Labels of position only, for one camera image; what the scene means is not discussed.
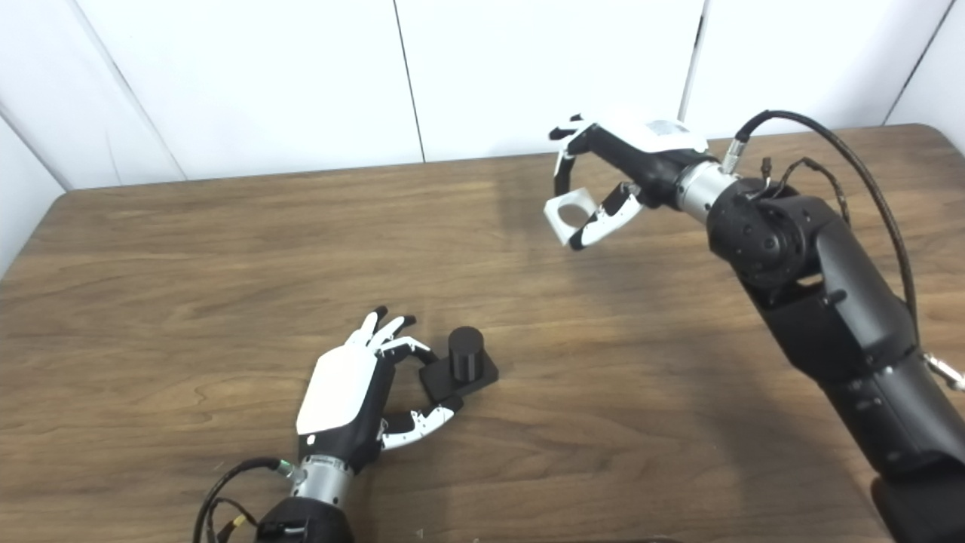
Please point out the white and black left hand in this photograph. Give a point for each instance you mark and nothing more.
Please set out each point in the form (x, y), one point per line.
(339, 392)

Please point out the white and black right hand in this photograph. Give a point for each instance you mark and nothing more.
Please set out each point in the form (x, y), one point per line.
(648, 158)

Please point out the white square piece with hole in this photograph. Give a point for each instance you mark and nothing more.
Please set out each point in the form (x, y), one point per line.
(558, 226)

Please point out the black peg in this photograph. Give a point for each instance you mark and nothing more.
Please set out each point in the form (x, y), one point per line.
(466, 358)

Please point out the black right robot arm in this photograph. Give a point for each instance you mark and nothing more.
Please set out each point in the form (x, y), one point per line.
(829, 302)

